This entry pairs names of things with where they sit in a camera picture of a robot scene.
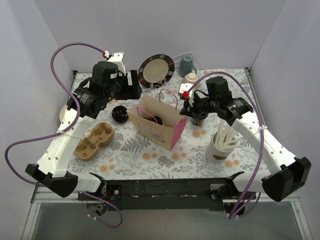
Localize black plastic lid stack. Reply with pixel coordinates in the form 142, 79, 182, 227
111, 105, 129, 124

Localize paper bag pink handles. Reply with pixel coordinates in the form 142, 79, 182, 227
127, 95, 188, 151

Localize black cup lid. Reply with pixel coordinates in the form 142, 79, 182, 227
146, 116, 163, 126

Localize brown cardboard cup carrier stack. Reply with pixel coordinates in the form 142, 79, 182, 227
74, 122, 115, 162

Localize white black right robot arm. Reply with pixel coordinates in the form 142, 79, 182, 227
180, 76, 311, 202

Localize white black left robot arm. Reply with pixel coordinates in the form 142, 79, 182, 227
25, 61, 142, 200

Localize dark rimmed plate in rack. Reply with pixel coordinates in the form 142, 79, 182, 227
138, 54, 175, 88

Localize patterned ceramic bowl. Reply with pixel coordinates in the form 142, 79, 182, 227
182, 72, 199, 84

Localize grey green mug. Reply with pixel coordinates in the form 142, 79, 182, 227
178, 54, 197, 77

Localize white cup with stirrers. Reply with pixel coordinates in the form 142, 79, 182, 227
205, 120, 242, 164

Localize floral tablecloth mat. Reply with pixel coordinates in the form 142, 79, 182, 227
48, 68, 281, 180

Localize cream plate on table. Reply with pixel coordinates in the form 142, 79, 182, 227
58, 104, 68, 133

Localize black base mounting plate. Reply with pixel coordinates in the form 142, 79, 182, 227
77, 178, 260, 212

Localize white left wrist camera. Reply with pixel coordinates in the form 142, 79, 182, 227
107, 52, 126, 73

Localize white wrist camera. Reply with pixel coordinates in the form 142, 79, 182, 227
107, 52, 126, 73
178, 83, 193, 99

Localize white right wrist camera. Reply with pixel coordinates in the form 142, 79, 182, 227
178, 83, 193, 99

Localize white wire dish rack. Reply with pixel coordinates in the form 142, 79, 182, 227
136, 52, 211, 97

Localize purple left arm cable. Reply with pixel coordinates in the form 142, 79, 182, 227
4, 42, 124, 228

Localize aluminium frame rail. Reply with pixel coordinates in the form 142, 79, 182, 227
22, 188, 313, 240

